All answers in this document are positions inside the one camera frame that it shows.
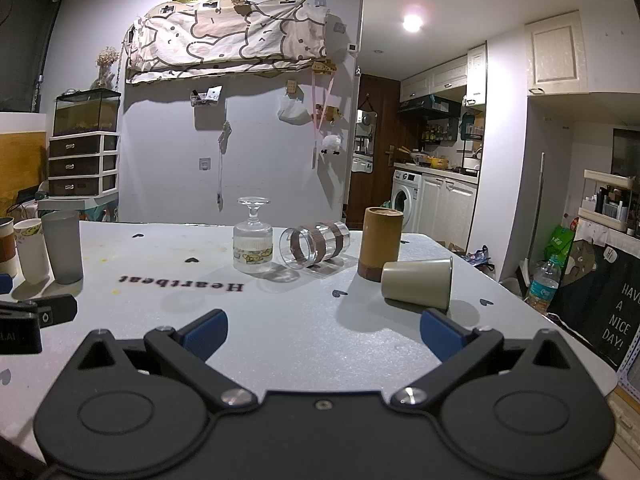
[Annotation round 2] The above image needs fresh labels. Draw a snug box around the grey frosted cup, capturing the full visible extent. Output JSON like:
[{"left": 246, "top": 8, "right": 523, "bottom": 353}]
[{"left": 41, "top": 210, "right": 84, "bottom": 284}]

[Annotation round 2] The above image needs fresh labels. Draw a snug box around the clear stemmed glass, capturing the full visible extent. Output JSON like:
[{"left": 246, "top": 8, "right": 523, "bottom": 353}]
[{"left": 232, "top": 197, "right": 274, "bottom": 275}]

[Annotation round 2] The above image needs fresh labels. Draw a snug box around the glass fish tank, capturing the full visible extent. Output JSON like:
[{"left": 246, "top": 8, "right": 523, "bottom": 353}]
[{"left": 53, "top": 88, "right": 121, "bottom": 137}]

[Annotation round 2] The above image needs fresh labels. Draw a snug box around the clear glass with brown bands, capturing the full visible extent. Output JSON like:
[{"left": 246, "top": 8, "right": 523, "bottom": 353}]
[{"left": 279, "top": 220, "right": 351, "bottom": 269}]

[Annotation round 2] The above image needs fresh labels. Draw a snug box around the brown and white cup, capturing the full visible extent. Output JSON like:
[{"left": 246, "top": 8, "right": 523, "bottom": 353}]
[{"left": 0, "top": 217, "right": 19, "bottom": 279}]

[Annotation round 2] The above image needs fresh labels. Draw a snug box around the wooden board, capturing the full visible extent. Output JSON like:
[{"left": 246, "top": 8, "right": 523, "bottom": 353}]
[{"left": 0, "top": 129, "right": 49, "bottom": 207}]

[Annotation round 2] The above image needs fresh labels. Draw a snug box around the white storage rack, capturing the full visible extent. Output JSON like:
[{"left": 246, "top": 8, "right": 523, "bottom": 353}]
[{"left": 578, "top": 169, "right": 640, "bottom": 239}]

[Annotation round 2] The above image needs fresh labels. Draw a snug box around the brown wooden door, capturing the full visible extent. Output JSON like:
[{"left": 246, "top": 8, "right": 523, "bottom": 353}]
[{"left": 346, "top": 74, "right": 402, "bottom": 229}]

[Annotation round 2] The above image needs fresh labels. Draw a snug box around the black printed cloth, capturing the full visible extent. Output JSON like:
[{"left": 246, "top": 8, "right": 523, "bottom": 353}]
[{"left": 549, "top": 238, "right": 640, "bottom": 368}]

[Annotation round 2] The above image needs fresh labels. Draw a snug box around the white printed paper cup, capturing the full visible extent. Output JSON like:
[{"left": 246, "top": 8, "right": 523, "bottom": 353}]
[{"left": 13, "top": 218, "right": 51, "bottom": 279}]

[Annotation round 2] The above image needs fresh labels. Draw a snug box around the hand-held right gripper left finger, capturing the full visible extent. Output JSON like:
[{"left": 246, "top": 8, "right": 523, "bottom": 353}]
[{"left": 75, "top": 308, "right": 258, "bottom": 409}]

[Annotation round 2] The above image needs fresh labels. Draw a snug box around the white wall cabinet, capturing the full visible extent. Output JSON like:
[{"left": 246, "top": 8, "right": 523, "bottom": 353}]
[{"left": 524, "top": 9, "right": 590, "bottom": 97}]

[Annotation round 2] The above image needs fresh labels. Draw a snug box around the hanging grey cable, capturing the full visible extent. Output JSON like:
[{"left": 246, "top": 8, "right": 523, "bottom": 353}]
[{"left": 215, "top": 120, "right": 233, "bottom": 212}]

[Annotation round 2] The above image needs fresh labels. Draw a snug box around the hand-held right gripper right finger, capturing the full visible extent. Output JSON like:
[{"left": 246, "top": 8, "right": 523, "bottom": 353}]
[{"left": 391, "top": 308, "right": 577, "bottom": 409}]

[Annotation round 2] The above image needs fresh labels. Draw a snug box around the white pole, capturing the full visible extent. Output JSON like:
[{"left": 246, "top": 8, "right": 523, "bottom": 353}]
[{"left": 528, "top": 152, "right": 547, "bottom": 281}]

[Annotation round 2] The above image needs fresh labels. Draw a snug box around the printed cartoon cloth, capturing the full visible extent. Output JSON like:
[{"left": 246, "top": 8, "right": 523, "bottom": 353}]
[{"left": 123, "top": 0, "right": 330, "bottom": 84}]

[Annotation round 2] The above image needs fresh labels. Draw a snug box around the green bag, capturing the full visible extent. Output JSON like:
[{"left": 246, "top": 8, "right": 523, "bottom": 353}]
[{"left": 542, "top": 225, "right": 577, "bottom": 262}]

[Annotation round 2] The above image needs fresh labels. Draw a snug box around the black range hood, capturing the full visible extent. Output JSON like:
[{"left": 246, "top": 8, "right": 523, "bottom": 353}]
[{"left": 398, "top": 94, "right": 462, "bottom": 122}]

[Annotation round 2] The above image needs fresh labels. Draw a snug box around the white washing machine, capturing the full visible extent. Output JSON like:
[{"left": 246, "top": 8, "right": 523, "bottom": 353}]
[{"left": 390, "top": 169, "right": 424, "bottom": 234}]

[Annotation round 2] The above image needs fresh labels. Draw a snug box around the white kitchen base cabinet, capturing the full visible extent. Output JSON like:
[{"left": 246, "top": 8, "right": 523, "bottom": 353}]
[{"left": 419, "top": 170, "right": 482, "bottom": 253}]

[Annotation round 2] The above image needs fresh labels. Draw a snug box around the clear plastic water bottle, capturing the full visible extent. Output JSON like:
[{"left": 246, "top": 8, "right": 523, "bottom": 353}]
[{"left": 526, "top": 255, "right": 562, "bottom": 316}]

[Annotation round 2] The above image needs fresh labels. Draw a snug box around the brown bamboo cup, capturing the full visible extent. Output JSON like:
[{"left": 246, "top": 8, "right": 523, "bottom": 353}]
[{"left": 357, "top": 206, "right": 404, "bottom": 282}]

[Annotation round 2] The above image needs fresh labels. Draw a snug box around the white plastic drawer cabinet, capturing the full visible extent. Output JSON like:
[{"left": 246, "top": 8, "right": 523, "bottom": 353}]
[{"left": 47, "top": 132, "right": 121, "bottom": 198}]

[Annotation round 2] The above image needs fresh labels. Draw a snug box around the dried flower vase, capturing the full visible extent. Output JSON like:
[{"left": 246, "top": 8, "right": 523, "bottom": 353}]
[{"left": 91, "top": 46, "right": 122, "bottom": 92}]

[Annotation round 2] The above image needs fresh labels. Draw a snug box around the beige cup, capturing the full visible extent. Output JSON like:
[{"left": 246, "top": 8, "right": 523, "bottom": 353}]
[{"left": 381, "top": 257, "right": 454, "bottom": 309}]

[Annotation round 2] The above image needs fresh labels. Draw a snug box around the white plastic bag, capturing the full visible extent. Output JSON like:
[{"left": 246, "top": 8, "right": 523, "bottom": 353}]
[{"left": 277, "top": 94, "right": 308, "bottom": 124}]

